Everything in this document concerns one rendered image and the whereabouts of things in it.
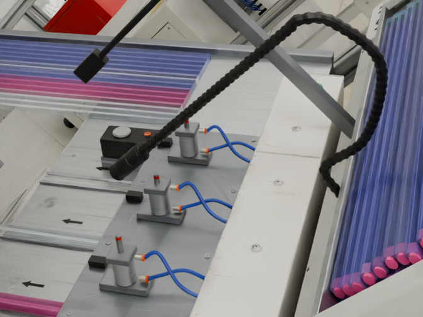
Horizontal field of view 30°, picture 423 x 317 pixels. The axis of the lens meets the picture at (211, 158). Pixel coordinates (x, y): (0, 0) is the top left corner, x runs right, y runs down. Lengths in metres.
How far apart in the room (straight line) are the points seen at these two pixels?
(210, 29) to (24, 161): 0.68
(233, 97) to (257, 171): 0.30
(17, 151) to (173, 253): 1.64
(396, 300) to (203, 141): 0.48
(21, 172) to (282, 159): 1.57
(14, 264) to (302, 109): 0.40
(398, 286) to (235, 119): 0.61
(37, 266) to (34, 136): 1.58
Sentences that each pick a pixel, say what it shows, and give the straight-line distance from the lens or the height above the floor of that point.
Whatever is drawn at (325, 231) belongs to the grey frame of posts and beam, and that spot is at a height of 1.33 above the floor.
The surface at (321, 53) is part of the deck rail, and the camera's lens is 1.27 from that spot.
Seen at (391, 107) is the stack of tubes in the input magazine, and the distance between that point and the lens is 0.83.
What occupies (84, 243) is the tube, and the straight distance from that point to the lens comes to 0.94.
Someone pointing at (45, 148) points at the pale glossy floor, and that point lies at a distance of 2.50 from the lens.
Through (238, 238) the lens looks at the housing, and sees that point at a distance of 0.81.
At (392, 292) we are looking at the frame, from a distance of 0.57.
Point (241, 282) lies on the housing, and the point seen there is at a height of 1.28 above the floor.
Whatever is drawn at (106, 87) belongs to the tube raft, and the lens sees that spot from 1.23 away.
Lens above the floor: 1.76
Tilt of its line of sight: 36 degrees down
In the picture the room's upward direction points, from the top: 53 degrees clockwise
